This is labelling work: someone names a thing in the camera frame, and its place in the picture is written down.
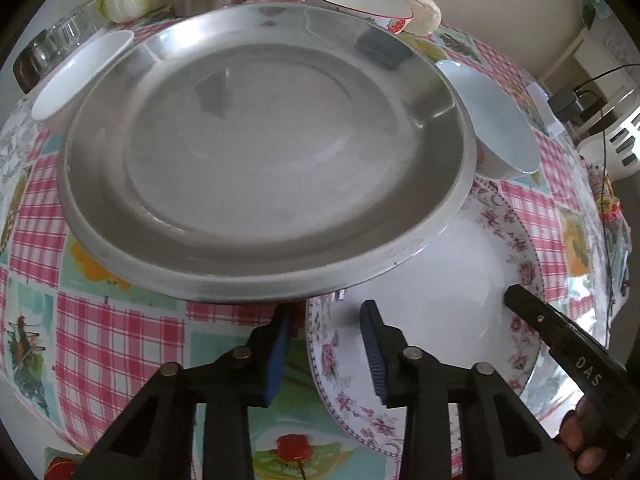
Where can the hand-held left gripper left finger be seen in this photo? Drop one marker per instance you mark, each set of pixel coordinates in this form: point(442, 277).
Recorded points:
point(277, 360)

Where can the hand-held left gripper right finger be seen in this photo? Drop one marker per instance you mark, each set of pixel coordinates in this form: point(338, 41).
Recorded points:
point(372, 355)

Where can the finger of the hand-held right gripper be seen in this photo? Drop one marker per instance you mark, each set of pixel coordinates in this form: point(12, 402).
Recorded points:
point(565, 340)

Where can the floral rimmed white plate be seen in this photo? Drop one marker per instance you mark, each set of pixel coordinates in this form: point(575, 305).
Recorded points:
point(450, 285)

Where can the large steel plate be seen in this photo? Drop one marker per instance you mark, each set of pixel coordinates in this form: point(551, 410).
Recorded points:
point(260, 150)

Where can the plain white bowl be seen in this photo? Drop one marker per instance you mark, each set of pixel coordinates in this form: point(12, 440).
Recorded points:
point(495, 125)
point(75, 75)

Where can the red rimmed white bowl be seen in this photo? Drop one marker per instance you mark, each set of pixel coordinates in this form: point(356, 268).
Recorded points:
point(360, 2)

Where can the person's right hand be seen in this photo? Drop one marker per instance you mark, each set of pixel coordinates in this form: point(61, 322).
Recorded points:
point(572, 432)

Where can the colourful plastic bag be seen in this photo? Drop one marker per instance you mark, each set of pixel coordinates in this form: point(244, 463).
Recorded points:
point(612, 220)

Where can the pink checked tablecloth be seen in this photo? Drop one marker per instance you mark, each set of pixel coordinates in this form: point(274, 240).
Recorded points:
point(120, 340)

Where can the small white box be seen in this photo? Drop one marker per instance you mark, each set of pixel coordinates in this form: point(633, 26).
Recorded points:
point(545, 110)

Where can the black power adapter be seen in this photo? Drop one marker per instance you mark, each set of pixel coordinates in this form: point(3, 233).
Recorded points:
point(570, 105)

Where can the grey floral cloth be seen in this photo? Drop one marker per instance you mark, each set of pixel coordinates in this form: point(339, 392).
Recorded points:
point(12, 150)

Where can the bag of white buns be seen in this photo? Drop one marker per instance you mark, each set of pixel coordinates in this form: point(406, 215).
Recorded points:
point(420, 5)

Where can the clear drinking glass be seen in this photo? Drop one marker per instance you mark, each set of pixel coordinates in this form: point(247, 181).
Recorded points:
point(90, 17)
point(62, 40)

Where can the dark glass coffee pot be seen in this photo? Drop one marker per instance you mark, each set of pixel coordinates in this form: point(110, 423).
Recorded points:
point(30, 62)

